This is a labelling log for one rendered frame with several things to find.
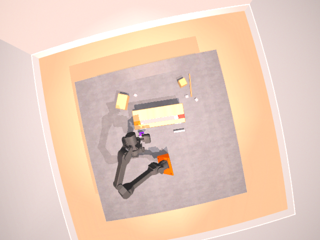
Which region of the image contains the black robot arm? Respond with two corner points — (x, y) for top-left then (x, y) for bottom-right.
(113, 132), (170, 200)

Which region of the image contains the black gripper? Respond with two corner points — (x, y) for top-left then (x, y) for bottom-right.
(121, 133), (151, 146)

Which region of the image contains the small yellow cube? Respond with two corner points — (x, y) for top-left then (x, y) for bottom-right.
(178, 78), (187, 88)

